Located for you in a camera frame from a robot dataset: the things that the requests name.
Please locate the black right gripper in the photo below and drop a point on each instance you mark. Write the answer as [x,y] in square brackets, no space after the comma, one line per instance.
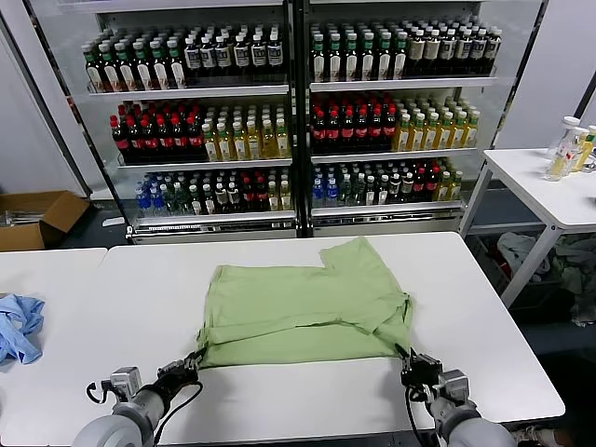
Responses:
[421,370]

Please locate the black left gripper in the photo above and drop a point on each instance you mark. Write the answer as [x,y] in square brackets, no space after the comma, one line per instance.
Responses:
[179,372]

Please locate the light green t-shirt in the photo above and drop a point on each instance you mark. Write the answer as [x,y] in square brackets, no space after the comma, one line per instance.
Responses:
[302,302]

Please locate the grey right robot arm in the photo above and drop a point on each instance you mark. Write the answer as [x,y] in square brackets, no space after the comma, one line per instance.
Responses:
[470,433]

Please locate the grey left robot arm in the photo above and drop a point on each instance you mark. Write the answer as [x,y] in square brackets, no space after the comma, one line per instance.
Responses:
[121,428]

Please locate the white grey clothes pile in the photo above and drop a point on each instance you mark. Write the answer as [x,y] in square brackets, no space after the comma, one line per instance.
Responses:
[517,251]

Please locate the green grey clothes pile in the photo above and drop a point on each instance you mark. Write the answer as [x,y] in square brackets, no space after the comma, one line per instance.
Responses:
[577,265]

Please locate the dark drink bottle white label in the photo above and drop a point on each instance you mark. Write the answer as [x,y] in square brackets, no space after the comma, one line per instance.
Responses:
[395,186]
[407,185]
[220,198]
[234,198]
[370,191]
[383,190]
[195,202]
[208,201]

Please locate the white paper sheet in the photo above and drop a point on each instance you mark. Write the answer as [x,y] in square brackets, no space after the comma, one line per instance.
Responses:
[113,222]

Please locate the blue water bottle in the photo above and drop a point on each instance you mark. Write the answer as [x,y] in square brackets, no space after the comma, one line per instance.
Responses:
[331,192]
[141,200]
[156,201]
[318,193]

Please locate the yellow tea bottle green label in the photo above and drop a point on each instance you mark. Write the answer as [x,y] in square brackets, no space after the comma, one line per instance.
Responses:
[431,136]
[254,145]
[471,133]
[402,137]
[269,145]
[456,186]
[282,144]
[285,197]
[445,135]
[225,147]
[239,146]
[458,134]
[417,136]
[445,187]
[210,148]
[274,198]

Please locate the crumpled light blue cloth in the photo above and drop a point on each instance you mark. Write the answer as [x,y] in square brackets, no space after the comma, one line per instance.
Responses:
[18,326]

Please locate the brown cardboard box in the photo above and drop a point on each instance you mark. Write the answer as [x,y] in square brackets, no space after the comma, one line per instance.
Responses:
[56,219]

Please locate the white side table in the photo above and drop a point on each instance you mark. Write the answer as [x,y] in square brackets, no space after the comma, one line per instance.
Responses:
[535,186]

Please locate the metal rods bundle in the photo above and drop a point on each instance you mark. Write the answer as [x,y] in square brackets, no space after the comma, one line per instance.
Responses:
[14,217]

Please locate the clear bottle red label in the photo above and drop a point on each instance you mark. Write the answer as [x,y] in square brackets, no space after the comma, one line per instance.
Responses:
[561,153]

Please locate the white drinks shelf unit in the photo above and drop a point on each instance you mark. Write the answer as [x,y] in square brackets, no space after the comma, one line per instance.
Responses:
[186,91]
[396,84]

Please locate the white cap yellow drink bottle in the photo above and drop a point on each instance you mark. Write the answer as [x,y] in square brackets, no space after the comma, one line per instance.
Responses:
[576,144]

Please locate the green label yellow drink bottle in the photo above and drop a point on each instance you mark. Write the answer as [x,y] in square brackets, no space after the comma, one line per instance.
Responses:
[587,153]

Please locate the green cap dark tea bottle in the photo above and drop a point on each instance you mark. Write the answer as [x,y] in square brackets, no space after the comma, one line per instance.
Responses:
[144,72]
[95,74]
[368,62]
[128,72]
[161,71]
[351,63]
[400,61]
[335,63]
[112,73]
[177,71]
[384,62]
[319,63]

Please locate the white cap navy label bottle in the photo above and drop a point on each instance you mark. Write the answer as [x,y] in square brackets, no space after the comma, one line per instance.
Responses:
[478,48]
[242,54]
[448,49]
[275,53]
[463,48]
[192,56]
[208,55]
[259,54]
[224,55]
[493,47]

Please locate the white cap beige label bottle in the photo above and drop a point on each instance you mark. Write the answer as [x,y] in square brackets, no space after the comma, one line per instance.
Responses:
[415,51]
[432,50]

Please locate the black slanted pole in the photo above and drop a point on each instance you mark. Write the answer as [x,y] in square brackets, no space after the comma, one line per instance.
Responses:
[585,98]

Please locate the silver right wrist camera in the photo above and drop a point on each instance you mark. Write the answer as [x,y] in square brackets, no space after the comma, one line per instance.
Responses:
[454,384]

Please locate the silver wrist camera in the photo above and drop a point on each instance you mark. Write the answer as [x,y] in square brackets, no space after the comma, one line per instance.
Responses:
[454,384]
[123,382]

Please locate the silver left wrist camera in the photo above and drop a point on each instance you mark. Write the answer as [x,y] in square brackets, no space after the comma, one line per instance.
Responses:
[123,382]

